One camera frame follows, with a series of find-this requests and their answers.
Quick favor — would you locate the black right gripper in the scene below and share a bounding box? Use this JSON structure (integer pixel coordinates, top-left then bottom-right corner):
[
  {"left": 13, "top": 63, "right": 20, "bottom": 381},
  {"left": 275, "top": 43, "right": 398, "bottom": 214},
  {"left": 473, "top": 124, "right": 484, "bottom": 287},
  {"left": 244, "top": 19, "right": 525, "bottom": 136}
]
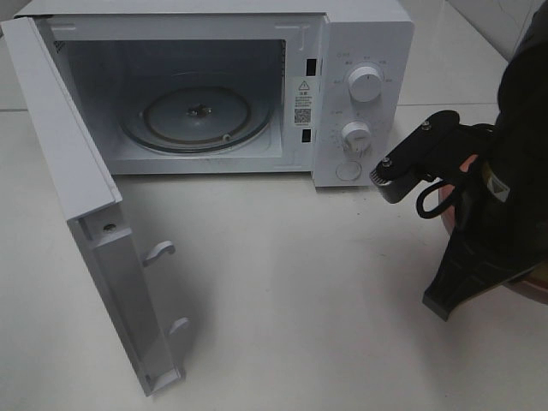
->
[{"left": 422, "top": 125, "right": 547, "bottom": 321}]

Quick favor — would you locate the pink plate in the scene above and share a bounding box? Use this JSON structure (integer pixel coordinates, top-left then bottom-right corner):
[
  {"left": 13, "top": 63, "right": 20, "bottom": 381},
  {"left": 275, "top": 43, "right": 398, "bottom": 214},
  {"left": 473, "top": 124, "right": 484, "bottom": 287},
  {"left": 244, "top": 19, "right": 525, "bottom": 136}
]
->
[{"left": 436, "top": 183, "right": 548, "bottom": 301}]

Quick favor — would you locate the round white door button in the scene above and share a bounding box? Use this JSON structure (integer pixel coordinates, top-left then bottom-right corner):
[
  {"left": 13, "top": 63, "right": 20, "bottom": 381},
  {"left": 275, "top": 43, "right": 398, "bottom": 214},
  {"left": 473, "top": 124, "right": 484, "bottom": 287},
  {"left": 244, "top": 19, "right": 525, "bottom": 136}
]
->
[{"left": 336, "top": 161, "right": 361, "bottom": 182}]

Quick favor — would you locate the white microwave door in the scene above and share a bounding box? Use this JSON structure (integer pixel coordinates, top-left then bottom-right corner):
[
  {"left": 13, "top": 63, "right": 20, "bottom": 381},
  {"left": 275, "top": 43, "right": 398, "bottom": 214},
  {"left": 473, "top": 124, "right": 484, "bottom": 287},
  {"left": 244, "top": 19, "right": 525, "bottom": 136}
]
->
[{"left": 2, "top": 17, "right": 183, "bottom": 395}]

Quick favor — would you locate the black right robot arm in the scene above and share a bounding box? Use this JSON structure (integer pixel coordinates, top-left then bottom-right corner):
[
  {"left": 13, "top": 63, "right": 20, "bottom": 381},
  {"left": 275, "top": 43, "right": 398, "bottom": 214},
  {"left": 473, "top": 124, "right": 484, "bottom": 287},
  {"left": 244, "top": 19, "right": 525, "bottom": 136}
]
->
[{"left": 422, "top": 3, "right": 547, "bottom": 320}]

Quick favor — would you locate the white lower microwave knob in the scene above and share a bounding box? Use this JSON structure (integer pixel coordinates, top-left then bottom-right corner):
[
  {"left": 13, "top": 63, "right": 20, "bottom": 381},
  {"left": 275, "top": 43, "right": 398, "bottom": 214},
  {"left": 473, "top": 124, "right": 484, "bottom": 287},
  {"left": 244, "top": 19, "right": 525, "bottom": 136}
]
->
[{"left": 341, "top": 122, "right": 372, "bottom": 153}]

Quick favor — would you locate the white microwave knob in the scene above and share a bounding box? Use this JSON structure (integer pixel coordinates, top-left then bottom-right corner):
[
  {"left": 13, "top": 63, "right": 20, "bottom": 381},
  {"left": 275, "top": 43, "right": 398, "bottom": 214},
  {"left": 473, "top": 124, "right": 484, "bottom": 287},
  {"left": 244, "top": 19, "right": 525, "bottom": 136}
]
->
[
  {"left": 347, "top": 63, "right": 384, "bottom": 103},
  {"left": 341, "top": 122, "right": 372, "bottom": 153}
]

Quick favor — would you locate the white upper microwave knob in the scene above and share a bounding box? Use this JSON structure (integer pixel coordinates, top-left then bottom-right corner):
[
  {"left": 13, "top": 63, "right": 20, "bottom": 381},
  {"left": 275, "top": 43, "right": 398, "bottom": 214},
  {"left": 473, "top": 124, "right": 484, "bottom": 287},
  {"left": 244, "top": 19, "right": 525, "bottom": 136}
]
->
[{"left": 347, "top": 63, "right": 384, "bottom": 103}]

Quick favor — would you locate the white microwave oven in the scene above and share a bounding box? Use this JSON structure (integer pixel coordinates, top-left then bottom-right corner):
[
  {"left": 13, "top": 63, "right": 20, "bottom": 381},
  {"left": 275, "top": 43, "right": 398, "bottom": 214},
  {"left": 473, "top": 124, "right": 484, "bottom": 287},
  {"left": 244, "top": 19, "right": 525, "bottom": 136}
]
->
[{"left": 10, "top": 1, "right": 414, "bottom": 188}]

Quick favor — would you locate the white warning label sticker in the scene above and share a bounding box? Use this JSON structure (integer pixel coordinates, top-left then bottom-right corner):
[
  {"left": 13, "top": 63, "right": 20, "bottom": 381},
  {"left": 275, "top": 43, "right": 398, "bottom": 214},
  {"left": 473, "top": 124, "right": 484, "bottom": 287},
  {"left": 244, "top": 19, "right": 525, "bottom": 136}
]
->
[{"left": 289, "top": 76, "right": 318, "bottom": 127}]

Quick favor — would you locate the glass microwave turntable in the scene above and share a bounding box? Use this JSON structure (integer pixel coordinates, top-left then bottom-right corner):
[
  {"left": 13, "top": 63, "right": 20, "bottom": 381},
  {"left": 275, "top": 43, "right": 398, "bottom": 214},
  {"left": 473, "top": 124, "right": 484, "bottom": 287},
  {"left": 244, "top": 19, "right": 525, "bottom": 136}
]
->
[{"left": 119, "top": 86, "right": 275, "bottom": 154}]

